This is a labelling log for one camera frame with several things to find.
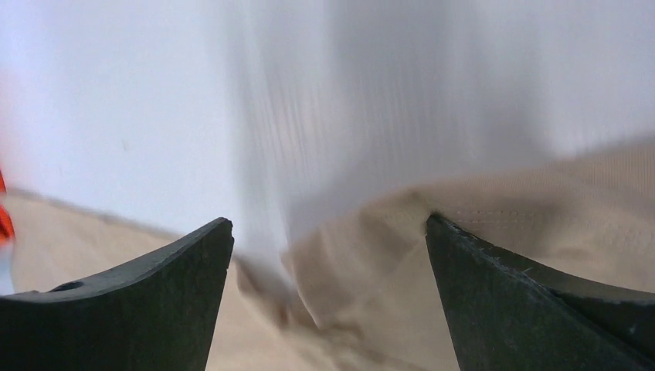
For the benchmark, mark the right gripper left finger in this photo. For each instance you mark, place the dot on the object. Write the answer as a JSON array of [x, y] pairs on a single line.
[[155, 312]]

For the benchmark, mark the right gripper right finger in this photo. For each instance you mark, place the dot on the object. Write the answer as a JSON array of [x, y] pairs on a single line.
[[508, 312]]

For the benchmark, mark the beige t shirt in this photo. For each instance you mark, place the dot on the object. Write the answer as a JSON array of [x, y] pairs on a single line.
[[365, 295]]

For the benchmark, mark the folded orange t shirt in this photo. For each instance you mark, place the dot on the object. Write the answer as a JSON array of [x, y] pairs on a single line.
[[7, 228]]

